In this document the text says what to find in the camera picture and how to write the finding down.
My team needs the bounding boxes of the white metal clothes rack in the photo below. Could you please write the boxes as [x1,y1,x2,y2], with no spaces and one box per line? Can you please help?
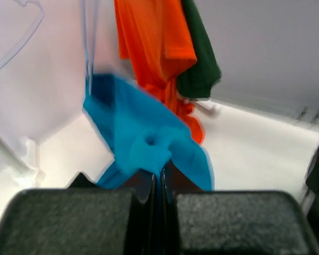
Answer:
[0,137,45,189]

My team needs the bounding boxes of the dark green t shirt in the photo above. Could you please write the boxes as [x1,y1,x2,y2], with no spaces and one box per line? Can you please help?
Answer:
[177,1,222,99]

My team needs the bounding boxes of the orange t shirt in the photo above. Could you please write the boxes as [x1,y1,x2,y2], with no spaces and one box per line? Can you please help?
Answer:
[114,0,205,143]

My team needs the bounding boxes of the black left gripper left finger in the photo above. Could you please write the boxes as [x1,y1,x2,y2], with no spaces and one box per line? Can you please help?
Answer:
[0,188,155,255]

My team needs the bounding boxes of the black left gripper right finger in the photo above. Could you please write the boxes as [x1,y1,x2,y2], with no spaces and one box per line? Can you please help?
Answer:
[162,168,319,254]

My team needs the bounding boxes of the white printed t shirt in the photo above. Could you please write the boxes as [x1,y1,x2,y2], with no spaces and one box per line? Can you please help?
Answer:
[194,100,218,116]

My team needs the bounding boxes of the blue t shirt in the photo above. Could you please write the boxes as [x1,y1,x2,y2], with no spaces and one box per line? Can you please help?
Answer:
[83,73,214,191]

